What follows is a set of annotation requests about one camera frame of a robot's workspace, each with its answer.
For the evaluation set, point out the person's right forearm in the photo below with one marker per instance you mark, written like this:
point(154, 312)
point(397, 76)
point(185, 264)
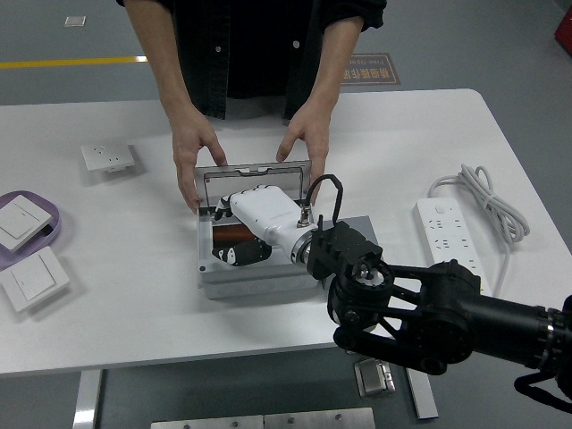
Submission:
point(161, 58)

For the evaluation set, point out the white power strip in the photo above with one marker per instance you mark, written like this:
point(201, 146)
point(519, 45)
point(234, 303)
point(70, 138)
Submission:
point(447, 223)

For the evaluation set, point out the silver metal floor box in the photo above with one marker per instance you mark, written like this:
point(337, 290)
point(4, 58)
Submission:
point(374, 380)

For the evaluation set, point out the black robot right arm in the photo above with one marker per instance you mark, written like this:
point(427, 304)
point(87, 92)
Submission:
point(447, 304)

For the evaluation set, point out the person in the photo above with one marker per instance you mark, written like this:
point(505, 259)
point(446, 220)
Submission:
point(250, 44)

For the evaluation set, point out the grey metal plate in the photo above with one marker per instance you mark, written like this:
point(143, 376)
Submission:
point(205, 423)
point(319, 420)

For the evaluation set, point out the person's left forearm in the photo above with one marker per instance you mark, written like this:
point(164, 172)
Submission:
point(333, 67)

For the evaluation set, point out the purple tray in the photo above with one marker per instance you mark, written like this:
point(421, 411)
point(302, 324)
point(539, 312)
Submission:
point(54, 221)

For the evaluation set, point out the person's left hand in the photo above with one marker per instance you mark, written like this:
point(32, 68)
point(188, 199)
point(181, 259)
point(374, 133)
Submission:
point(315, 134)

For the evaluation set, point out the yellow floor tape line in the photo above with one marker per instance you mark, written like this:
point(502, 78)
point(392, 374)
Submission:
point(67, 62)

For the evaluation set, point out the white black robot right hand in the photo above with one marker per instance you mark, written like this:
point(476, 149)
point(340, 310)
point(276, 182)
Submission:
point(268, 212)

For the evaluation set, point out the grey box with clear lid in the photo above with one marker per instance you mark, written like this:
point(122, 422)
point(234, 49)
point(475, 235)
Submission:
point(250, 286)

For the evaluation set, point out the white wall switch panel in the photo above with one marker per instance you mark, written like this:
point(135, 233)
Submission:
point(33, 279)
point(18, 221)

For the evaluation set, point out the white table leg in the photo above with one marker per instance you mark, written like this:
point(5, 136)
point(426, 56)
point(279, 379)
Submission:
point(424, 397)
point(87, 402)

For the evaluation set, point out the small silver floor plate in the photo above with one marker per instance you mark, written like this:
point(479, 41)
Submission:
point(75, 21)

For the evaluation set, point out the white wall socket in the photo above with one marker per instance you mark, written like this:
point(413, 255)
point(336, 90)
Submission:
point(105, 154)

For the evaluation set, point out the red object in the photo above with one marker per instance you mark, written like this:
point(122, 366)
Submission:
point(564, 29)

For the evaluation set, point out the grey cube with round hole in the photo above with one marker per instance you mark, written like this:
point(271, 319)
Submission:
point(364, 228)

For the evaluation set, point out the person's right hand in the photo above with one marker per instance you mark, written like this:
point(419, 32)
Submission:
point(187, 143)

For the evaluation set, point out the brown floor sign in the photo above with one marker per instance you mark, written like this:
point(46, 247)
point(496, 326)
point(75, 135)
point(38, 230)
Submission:
point(375, 69)

